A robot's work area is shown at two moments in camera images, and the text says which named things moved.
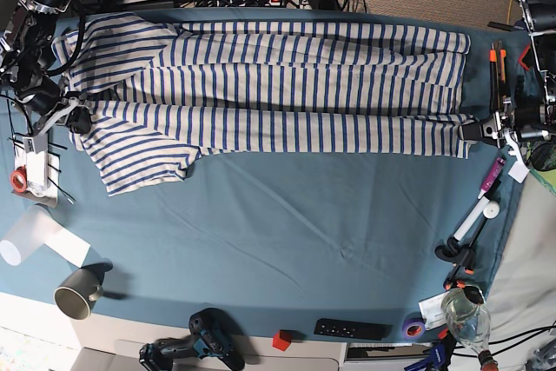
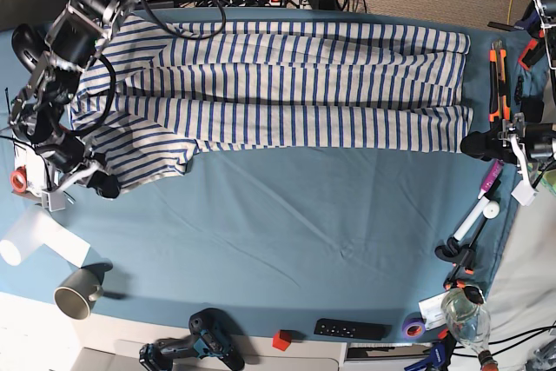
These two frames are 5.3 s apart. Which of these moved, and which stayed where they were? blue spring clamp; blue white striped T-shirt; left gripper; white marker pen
Moved: left gripper
Stayed: blue spring clamp; blue white striped T-shirt; white marker pen
